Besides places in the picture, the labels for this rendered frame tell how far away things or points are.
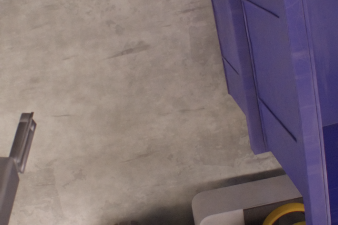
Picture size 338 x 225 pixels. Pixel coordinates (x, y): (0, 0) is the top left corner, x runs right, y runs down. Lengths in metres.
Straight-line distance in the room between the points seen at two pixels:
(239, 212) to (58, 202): 0.30
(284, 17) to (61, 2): 0.47
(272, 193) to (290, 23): 0.46
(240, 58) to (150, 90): 0.26
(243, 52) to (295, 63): 0.21
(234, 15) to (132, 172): 0.38
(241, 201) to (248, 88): 0.24
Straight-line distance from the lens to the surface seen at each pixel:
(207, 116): 0.86
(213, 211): 0.79
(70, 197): 0.90
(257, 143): 0.65
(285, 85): 0.49
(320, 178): 0.44
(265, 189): 0.83
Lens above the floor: 0.80
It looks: 72 degrees down
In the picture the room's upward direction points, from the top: 161 degrees clockwise
